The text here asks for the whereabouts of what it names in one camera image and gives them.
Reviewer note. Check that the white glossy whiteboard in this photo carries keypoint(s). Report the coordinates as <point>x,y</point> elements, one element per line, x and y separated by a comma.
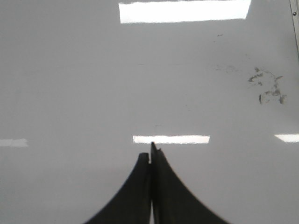
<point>81,80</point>

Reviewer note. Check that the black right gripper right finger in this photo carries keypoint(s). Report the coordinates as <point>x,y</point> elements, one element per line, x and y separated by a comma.
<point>173,203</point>

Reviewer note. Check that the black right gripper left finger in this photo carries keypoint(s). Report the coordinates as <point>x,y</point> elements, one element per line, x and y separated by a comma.
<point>132,203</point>

